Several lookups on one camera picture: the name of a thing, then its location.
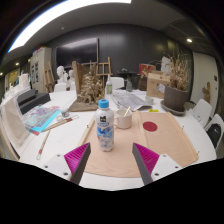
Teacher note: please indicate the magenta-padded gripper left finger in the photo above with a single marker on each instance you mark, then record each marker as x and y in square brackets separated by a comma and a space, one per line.
[76, 156]

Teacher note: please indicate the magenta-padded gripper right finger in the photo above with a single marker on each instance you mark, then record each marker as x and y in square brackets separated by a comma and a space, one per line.
[146, 157]

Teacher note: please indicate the white bottle with blue cap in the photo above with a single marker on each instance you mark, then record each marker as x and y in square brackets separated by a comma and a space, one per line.
[104, 130]

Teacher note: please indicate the flat round red coaster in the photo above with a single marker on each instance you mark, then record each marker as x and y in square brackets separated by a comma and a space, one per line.
[150, 126]

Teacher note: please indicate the long thin pencil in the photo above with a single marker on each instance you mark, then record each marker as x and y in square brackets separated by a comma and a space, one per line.
[43, 145]

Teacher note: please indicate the wooden paintbrush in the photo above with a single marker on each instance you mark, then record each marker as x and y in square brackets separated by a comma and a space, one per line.
[60, 123]

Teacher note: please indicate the white mug with stirrer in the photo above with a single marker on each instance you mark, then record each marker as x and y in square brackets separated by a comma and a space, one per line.
[124, 121]

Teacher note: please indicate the small paint jar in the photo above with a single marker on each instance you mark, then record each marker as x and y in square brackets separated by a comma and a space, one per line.
[64, 113]

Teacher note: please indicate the small yellow tag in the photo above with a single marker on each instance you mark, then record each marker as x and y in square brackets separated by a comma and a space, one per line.
[153, 110]

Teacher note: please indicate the grey round pot saucer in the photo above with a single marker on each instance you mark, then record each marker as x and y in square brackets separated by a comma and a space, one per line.
[171, 111]

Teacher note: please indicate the small white cup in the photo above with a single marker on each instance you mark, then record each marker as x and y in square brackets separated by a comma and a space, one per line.
[149, 99]

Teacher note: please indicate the open newspaper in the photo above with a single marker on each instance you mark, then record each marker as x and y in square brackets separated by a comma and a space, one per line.
[130, 100]

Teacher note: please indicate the dried plant in grey pot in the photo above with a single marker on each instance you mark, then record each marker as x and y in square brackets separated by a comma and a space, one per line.
[175, 98]

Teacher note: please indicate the black box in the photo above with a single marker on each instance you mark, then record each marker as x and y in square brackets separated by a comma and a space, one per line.
[26, 96]
[36, 102]

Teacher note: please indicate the golden carved wooden sculpture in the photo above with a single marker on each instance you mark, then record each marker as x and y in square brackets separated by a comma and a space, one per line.
[90, 90]

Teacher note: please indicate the white plastic chair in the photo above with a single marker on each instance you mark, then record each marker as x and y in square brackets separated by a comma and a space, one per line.
[117, 82]
[203, 110]
[60, 87]
[218, 119]

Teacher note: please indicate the black backpack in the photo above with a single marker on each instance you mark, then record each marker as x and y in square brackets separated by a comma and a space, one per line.
[214, 135]

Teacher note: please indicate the brown cardboard box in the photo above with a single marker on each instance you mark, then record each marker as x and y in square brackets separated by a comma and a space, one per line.
[155, 85]

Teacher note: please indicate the clear spray bottle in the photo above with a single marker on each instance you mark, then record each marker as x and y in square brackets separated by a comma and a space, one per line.
[129, 85]

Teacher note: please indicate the small green bottle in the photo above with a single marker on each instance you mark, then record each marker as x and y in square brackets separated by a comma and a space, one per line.
[108, 87]

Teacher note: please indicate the white plaster figure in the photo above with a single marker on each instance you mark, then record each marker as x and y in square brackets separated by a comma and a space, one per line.
[71, 79]

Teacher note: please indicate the wooden easel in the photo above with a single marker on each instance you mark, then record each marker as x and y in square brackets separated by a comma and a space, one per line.
[104, 70]
[49, 78]

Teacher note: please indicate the white plaster head bust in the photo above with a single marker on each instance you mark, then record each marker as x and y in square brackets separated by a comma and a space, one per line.
[61, 73]

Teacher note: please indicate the red box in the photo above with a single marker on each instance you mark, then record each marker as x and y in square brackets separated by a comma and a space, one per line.
[145, 69]

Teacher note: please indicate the white plaster statue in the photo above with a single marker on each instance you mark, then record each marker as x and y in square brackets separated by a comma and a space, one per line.
[165, 63]

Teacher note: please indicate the white cabinet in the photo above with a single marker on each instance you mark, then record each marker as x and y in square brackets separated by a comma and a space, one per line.
[39, 66]

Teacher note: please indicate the recessed ceiling spotlights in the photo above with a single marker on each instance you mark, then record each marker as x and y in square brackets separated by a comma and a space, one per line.
[189, 40]

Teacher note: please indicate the long white ceiling light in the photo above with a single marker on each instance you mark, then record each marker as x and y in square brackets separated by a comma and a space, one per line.
[50, 20]

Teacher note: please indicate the black wall screen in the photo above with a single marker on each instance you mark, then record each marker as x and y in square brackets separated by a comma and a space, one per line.
[76, 51]

